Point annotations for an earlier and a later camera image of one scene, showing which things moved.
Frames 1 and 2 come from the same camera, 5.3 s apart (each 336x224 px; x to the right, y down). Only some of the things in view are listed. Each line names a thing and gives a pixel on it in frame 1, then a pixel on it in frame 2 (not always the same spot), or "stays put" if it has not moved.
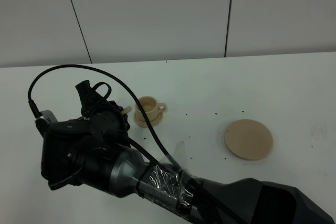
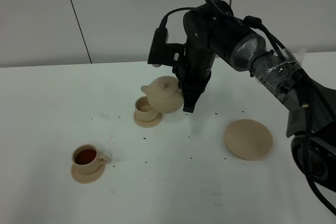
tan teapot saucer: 248,139 stays put
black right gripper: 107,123 -> 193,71
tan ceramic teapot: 126,110 -> 165,94
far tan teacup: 151,108 stays put
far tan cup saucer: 154,123 stays put
